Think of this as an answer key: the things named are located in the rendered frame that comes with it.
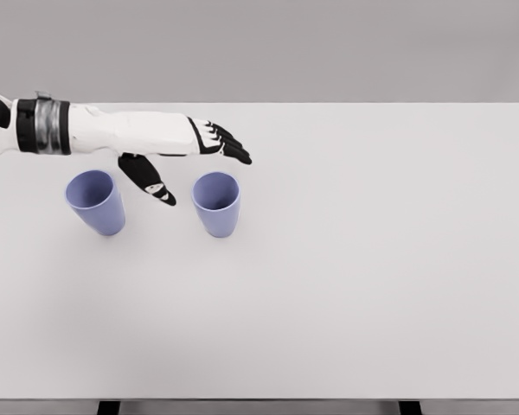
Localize lavender plastic cup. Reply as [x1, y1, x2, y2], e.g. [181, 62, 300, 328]
[64, 169, 126, 237]
[190, 171, 242, 239]

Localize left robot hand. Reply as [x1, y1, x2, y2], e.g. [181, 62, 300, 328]
[112, 111, 253, 208]

